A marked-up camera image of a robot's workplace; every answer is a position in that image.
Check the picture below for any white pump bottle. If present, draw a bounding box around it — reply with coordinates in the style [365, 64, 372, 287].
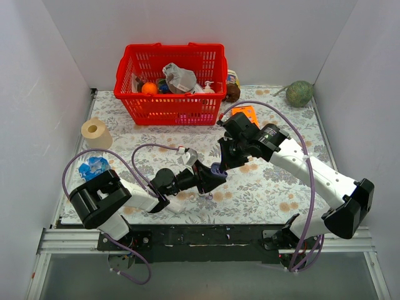
[203, 81, 215, 94]

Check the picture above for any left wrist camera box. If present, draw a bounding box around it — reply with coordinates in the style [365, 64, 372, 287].
[177, 146, 198, 168]

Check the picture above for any lavender earbud charging case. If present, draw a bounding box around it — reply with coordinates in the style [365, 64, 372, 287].
[211, 162, 228, 180]

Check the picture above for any dark green toy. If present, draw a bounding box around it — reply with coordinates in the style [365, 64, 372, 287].
[156, 78, 171, 94]

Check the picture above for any orange fruit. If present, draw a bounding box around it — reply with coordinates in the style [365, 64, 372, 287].
[141, 82, 158, 94]

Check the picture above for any brown jar with label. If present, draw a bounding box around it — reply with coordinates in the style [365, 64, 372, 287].
[222, 69, 241, 103]

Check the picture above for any white earbud charging case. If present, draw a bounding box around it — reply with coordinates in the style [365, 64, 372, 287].
[166, 200, 184, 214]

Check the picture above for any beige paper roll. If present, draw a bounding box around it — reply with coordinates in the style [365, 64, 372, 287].
[81, 117, 113, 149]

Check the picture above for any grey crumpled bag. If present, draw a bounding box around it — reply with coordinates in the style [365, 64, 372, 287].
[162, 63, 197, 94]

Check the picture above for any floral patterned table mat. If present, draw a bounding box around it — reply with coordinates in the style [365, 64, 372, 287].
[61, 84, 341, 226]

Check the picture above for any orange snack box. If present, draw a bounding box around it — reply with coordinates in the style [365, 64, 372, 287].
[231, 106, 259, 126]

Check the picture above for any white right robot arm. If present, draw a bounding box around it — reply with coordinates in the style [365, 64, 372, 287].
[211, 112, 374, 249]

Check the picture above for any red plastic shopping basket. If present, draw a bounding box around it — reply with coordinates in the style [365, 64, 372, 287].
[114, 42, 228, 126]

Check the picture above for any blue wrapped tissue roll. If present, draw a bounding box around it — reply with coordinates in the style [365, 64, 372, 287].
[78, 157, 111, 182]

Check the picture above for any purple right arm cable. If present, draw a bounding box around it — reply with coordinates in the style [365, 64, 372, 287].
[223, 100, 326, 273]

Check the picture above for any green melon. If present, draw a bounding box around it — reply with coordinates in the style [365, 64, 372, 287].
[272, 81, 314, 108]

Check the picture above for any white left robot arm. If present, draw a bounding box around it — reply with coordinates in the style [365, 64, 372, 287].
[69, 164, 228, 250]

